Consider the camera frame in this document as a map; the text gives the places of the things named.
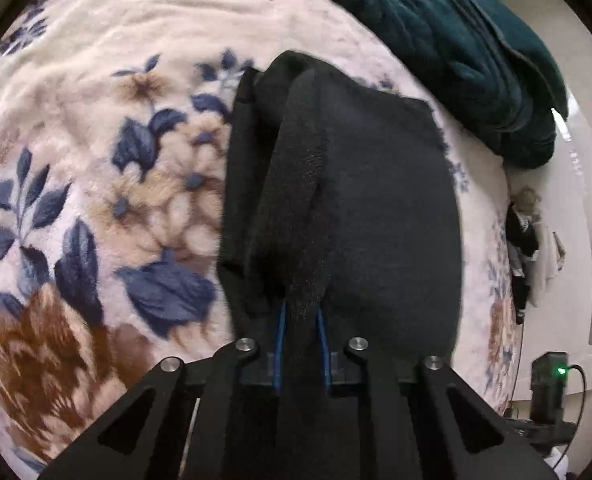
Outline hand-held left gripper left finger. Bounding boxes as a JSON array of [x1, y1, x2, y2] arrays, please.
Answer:
[[38, 305, 289, 480]]

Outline teal folded quilt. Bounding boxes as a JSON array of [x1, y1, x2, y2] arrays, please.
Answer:
[[317, 0, 570, 170]]

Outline dark striped sweater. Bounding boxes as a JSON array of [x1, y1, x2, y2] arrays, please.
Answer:
[[217, 50, 464, 480]]

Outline white bed headboard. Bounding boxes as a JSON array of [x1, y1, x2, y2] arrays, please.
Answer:
[[496, 0, 592, 402]]

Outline white folded cloth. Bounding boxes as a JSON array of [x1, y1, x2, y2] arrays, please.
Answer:
[[526, 220, 568, 312]]

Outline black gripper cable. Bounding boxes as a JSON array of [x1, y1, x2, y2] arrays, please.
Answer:
[[551, 364, 589, 471]]

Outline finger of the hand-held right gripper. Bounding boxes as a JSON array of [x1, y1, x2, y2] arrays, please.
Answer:
[[502, 409, 534, 437]]

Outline floral plush blanket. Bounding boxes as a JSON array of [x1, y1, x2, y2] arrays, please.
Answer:
[[0, 0, 522, 476]]

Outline dark folded clothes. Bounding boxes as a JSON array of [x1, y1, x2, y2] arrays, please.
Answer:
[[506, 205, 540, 325]]

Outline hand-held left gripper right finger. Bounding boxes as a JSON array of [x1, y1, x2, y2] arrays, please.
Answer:
[[316, 307, 559, 480]]

